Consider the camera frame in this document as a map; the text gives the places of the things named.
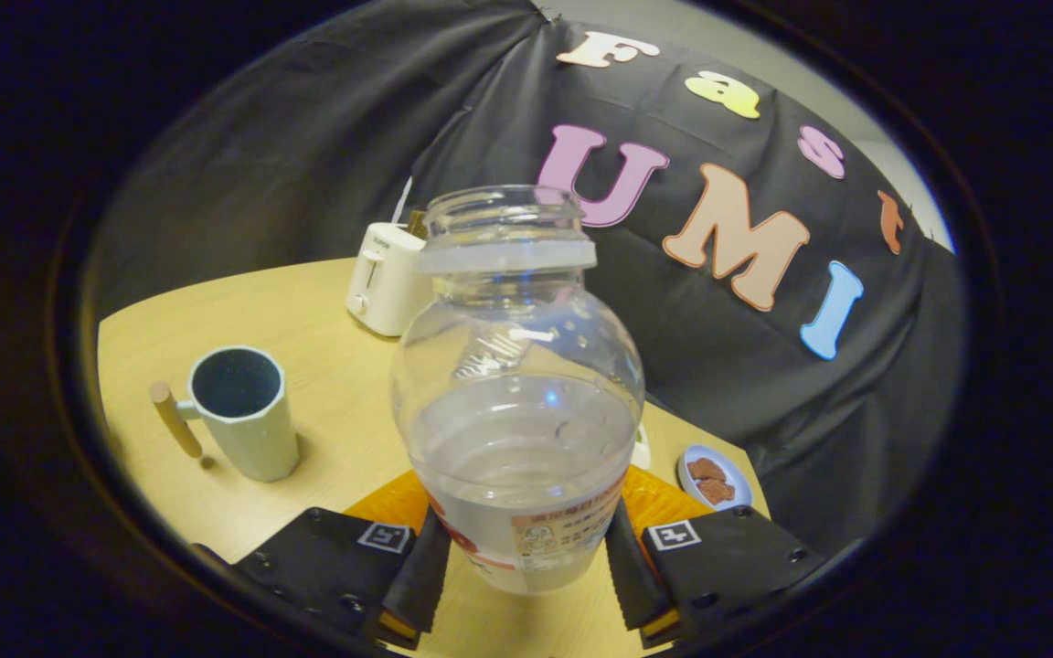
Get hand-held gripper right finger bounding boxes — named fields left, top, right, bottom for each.
left=604, top=464, right=834, bottom=650

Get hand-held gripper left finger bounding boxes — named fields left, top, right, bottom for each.
left=193, top=471, right=452, bottom=652

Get clear plastic juice bottle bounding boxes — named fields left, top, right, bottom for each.
left=389, top=185, right=646, bottom=597

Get brown meat slices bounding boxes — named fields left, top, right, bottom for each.
left=686, top=457, right=736, bottom=505

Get light blue plate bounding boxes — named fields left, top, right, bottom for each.
left=677, top=444, right=753, bottom=511

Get light wooden table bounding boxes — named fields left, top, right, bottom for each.
left=97, top=258, right=770, bottom=658

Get white toaster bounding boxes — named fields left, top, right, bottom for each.
left=346, top=222, right=436, bottom=338

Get black backdrop cloth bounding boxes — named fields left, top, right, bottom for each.
left=88, top=0, right=966, bottom=558

